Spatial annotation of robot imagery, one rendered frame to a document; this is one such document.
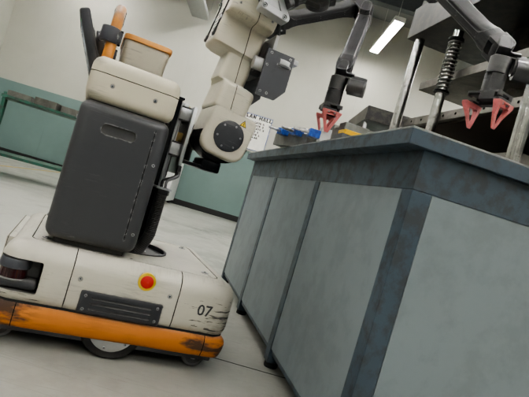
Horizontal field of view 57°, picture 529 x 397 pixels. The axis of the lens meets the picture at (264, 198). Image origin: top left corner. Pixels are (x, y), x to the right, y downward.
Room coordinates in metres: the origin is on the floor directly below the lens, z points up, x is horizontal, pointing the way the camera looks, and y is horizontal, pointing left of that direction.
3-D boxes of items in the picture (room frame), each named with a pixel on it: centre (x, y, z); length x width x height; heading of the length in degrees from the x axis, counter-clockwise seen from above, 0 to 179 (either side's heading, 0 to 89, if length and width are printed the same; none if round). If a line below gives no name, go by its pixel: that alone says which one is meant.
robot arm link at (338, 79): (1.72, -0.14, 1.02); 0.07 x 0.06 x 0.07; 77
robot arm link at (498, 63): (1.36, -0.53, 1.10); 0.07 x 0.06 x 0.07; 80
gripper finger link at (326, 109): (1.69, -0.14, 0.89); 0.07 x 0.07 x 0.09; 7
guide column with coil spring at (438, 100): (2.71, -0.77, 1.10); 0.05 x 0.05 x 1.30
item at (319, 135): (1.72, -0.09, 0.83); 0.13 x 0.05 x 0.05; 96
